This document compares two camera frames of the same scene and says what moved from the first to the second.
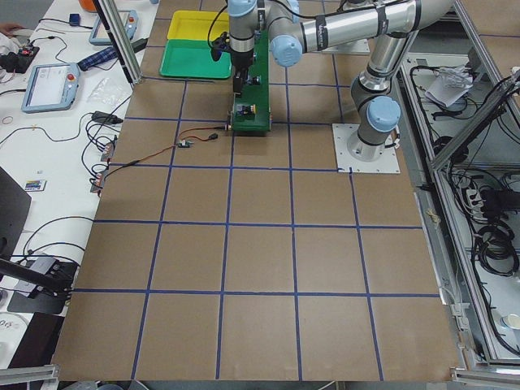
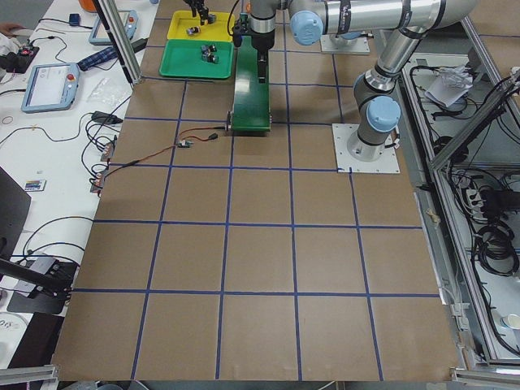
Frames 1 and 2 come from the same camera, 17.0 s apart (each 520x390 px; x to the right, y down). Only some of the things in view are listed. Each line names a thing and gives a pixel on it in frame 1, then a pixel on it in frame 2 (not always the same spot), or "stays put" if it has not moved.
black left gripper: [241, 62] to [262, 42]
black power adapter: [106, 118] stays put
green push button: [257, 80] to [213, 59]
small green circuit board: [184, 144] stays put
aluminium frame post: [123, 40] stays put
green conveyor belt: [252, 110] stays put
